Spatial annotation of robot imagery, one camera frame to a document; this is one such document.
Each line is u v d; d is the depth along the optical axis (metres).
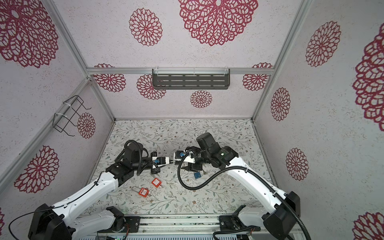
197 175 0.90
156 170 0.66
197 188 0.50
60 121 0.72
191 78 0.97
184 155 0.58
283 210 0.38
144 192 0.83
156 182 0.86
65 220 0.40
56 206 0.42
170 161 0.62
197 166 0.63
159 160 0.60
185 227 0.74
